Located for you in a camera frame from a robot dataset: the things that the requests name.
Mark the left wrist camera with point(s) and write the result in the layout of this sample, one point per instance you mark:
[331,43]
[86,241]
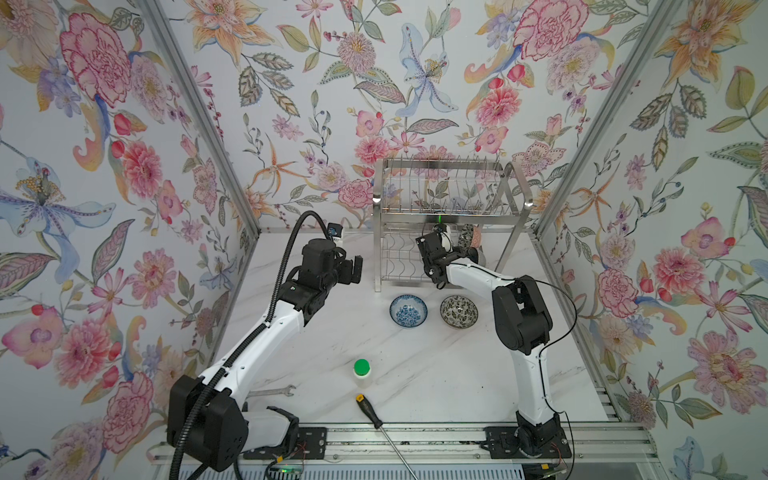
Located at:
[335,232]

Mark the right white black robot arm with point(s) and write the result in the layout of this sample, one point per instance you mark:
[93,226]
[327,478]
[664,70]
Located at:
[522,324]

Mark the pink leaf pattern bowl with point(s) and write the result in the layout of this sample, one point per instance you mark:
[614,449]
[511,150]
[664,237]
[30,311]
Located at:
[476,241]

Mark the black yellow screwdriver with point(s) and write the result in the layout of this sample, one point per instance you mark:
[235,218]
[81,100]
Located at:
[368,410]

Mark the olive leaf pattern bowl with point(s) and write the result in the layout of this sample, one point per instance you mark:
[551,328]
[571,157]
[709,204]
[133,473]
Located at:
[466,236]

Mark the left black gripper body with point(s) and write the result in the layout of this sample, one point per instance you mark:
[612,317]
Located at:
[328,282]

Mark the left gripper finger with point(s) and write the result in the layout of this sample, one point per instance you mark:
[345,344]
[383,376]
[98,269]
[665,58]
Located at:
[357,267]
[345,272]

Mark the stainless steel dish rack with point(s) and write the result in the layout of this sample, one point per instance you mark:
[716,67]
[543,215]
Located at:
[411,196]

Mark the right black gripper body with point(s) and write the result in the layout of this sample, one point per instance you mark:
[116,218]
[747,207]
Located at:
[456,253]

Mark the silver wrench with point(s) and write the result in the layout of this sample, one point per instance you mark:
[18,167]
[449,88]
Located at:
[287,391]

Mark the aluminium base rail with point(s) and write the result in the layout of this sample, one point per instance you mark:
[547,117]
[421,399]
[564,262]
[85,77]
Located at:
[423,443]

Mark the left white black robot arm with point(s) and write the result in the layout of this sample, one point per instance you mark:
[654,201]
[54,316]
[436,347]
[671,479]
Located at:
[209,419]

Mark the green cap white bottle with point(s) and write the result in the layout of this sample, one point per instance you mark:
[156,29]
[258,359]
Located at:
[362,371]

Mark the blue floral bowl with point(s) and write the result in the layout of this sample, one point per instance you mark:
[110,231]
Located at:
[408,311]

